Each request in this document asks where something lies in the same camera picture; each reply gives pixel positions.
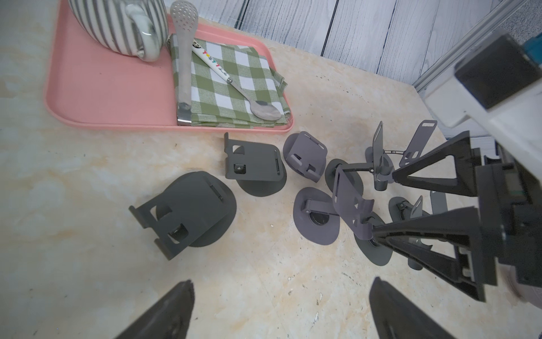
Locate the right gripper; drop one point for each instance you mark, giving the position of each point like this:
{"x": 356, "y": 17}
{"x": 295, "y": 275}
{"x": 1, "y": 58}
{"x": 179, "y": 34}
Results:
{"x": 464, "y": 247}

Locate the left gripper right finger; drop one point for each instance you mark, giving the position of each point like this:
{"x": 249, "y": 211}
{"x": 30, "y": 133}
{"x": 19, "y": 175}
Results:
{"x": 395, "y": 316}

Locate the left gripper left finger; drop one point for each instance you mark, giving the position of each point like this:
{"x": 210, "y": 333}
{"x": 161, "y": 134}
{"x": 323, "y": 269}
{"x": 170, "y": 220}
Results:
{"x": 169, "y": 317}

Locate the dark green phone stand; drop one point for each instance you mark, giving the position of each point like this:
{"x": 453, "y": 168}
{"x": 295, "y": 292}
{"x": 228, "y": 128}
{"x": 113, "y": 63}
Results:
{"x": 401, "y": 210}
{"x": 375, "y": 253}
{"x": 257, "y": 168}
{"x": 194, "y": 211}
{"x": 378, "y": 163}

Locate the green checkered cloth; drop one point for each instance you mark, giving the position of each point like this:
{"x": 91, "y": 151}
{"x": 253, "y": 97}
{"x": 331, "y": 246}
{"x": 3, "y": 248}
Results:
{"x": 216, "y": 103}

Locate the pink tray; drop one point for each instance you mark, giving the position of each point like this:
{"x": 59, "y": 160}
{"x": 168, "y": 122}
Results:
{"x": 92, "y": 87}

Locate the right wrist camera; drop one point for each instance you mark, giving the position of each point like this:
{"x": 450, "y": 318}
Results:
{"x": 498, "y": 85}

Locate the right aluminium frame post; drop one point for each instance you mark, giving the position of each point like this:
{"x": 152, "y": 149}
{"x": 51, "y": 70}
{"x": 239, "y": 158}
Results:
{"x": 486, "y": 25}

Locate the white handled spoon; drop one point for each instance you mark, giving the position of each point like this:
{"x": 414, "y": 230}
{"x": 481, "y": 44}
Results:
{"x": 234, "y": 85}

